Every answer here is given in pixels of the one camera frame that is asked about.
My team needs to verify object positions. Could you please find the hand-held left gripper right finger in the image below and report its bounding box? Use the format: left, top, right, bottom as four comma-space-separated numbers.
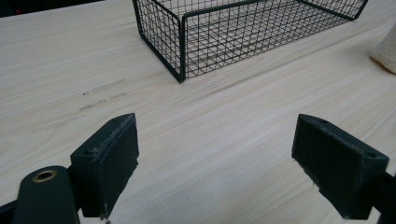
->
291, 113, 390, 220

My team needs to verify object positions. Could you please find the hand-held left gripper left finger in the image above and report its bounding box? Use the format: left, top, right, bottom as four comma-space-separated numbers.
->
69, 112, 140, 219

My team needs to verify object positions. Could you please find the black wire mesh basket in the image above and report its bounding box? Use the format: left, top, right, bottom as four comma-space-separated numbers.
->
132, 0, 370, 84

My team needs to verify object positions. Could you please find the beige bread slice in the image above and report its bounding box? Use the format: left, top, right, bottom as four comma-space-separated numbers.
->
369, 21, 396, 76

